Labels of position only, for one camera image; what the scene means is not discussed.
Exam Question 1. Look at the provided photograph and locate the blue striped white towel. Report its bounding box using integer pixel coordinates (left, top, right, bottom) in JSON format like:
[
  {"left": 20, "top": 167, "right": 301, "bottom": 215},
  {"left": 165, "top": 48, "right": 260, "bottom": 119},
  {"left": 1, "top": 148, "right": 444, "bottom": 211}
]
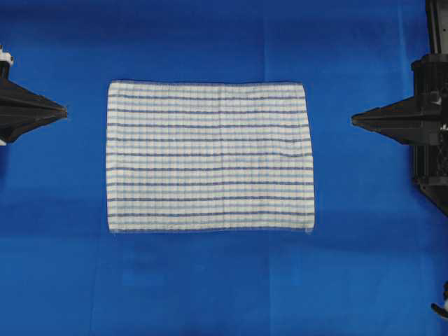
[{"left": 105, "top": 80, "right": 315, "bottom": 232}]

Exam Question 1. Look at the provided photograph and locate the black clip at corner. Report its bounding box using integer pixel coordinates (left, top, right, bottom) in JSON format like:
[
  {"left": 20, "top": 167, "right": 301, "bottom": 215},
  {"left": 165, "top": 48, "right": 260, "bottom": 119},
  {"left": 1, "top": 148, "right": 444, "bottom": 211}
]
[{"left": 430, "top": 281, "right": 448, "bottom": 320}]

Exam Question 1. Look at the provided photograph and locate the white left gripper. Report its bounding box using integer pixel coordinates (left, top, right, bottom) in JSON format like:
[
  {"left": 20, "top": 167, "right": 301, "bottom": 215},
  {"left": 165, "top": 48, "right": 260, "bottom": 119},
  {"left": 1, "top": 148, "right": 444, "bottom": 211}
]
[{"left": 0, "top": 45, "right": 67, "bottom": 144}]

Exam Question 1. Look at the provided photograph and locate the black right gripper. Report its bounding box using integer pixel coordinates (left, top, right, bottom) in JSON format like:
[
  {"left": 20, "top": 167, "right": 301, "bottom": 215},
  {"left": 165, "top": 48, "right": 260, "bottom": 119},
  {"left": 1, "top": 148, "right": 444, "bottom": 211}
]
[{"left": 351, "top": 52, "right": 448, "bottom": 186}]

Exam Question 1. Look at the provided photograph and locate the blue table cloth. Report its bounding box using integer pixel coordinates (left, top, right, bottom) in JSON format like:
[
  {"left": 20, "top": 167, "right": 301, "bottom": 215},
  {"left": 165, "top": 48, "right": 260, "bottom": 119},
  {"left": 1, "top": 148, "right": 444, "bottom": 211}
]
[{"left": 1, "top": 1, "right": 447, "bottom": 335}]

